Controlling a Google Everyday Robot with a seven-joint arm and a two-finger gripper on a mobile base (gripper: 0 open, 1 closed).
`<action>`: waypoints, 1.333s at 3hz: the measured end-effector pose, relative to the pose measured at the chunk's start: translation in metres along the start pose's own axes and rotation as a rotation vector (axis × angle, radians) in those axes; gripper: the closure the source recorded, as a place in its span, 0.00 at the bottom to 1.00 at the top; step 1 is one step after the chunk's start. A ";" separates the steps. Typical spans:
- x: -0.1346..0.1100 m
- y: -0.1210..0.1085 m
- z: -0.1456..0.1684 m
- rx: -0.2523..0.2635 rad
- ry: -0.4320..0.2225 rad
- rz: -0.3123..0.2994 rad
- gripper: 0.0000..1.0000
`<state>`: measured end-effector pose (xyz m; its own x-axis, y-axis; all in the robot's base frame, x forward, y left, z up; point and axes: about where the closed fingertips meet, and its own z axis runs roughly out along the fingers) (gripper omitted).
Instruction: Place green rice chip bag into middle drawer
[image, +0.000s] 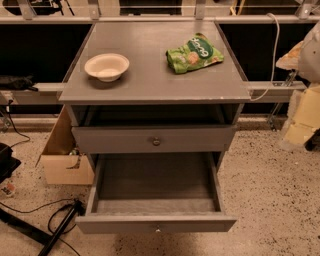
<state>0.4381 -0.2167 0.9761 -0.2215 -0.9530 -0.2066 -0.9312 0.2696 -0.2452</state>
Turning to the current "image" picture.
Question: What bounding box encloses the green rice chip bag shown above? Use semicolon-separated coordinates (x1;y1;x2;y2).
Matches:
166;33;224;74

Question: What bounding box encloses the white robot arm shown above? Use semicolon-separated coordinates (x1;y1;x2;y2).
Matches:
276;22;320;150

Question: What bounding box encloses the grey drawer cabinet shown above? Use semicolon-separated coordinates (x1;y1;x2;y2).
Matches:
57;21;252;172

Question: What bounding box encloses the grey middle drawer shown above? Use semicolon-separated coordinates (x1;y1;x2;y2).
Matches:
72;125;236;154

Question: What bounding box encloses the grey open bottom drawer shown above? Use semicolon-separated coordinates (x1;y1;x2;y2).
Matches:
76;153;237;234

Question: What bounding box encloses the black bag on left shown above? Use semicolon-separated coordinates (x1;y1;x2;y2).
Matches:
0;75;37;91

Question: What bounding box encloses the white paper bowl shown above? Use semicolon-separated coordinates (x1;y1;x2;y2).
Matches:
84;53;130;82

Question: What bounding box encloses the cardboard box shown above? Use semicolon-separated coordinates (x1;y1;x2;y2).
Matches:
40;107;94;185

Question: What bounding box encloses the black case on floor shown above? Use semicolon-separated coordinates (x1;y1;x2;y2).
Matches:
0;143;21;184

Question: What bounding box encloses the black tripod stand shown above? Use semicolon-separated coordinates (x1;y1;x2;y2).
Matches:
0;199;84;256

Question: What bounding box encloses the metal railing frame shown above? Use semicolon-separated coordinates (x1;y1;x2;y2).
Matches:
0;0;320;104

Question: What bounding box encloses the white cable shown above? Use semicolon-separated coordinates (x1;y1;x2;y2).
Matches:
250;12;281;102

